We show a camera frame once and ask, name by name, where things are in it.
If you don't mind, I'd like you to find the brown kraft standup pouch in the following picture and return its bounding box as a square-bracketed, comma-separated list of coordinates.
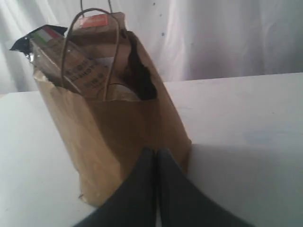
[71, 12, 138, 101]

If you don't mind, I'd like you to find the brown paper bag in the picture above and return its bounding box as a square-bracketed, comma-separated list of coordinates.
[32, 0, 192, 206]

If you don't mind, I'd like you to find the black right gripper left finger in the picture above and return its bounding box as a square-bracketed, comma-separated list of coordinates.
[75, 148, 157, 227]

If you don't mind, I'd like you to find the spaghetti packet dark blue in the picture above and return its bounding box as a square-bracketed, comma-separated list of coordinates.
[9, 25, 110, 101]

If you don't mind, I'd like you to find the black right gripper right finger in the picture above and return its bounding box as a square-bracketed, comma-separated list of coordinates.
[156, 148, 252, 227]

